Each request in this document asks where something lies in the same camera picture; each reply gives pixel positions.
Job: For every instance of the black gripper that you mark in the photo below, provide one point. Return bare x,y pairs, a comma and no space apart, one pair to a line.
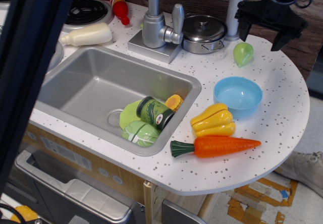
273,16

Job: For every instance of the green toy pear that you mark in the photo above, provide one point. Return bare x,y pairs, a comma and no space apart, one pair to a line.
243,53

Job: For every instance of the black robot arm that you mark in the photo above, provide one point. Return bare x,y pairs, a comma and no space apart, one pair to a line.
29,37

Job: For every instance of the light blue plastic bowl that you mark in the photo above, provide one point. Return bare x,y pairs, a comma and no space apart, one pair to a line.
242,96

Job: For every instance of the grey metal pole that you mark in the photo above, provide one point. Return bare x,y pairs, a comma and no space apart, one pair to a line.
231,21

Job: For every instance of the small steel pot with lid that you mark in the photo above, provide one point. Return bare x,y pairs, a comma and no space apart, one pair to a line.
203,34

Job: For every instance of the yellow toy bell pepper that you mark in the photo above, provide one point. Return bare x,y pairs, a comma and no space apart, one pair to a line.
216,120

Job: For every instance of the silver toy faucet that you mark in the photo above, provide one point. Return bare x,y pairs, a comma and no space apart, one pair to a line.
156,40

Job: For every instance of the yellow toy corn piece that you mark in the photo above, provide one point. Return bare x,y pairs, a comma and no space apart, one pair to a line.
174,102

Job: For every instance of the orange toy carrot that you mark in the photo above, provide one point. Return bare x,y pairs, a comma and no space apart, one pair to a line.
212,146

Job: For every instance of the green toy pea can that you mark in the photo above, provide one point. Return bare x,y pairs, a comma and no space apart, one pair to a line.
154,112

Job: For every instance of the grey sneaker shoe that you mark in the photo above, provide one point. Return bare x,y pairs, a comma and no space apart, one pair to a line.
305,168

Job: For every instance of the red toy ketchup bottle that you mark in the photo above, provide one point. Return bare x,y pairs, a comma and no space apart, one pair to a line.
120,9

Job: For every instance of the green toy cabbage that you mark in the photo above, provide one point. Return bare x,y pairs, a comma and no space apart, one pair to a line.
141,133

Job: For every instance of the light green toy lettuce leaf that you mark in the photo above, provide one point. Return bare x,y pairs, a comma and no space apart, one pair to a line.
129,114

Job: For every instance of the cream toy mayonnaise bottle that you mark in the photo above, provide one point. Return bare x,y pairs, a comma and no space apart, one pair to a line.
89,35

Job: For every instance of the silver toy sink basin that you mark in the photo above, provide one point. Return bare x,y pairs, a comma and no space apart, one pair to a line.
91,87

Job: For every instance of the yellow object bottom left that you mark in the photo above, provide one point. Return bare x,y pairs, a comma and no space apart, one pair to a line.
27,213

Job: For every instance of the grey oven door handle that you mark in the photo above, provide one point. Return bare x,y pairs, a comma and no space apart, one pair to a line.
73,201

